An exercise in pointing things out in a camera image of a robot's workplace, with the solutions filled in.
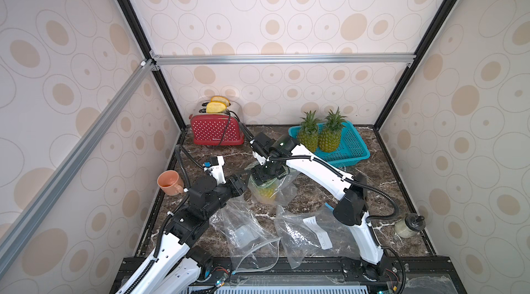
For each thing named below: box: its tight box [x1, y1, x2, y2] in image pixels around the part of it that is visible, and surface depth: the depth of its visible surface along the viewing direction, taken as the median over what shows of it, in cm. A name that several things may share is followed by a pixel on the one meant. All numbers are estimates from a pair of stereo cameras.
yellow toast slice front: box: [205, 100, 227, 114], surface depth 105 cm
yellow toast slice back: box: [210, 95, 231, 107], surface depth 108 cm
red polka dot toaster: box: [189, 99, 245, 146], surface depth 105 cm
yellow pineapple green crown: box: [297, 110, 323, 153], surface depth 97 cm
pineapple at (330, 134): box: [318, 106, 348, 153], surface depth 101 cm
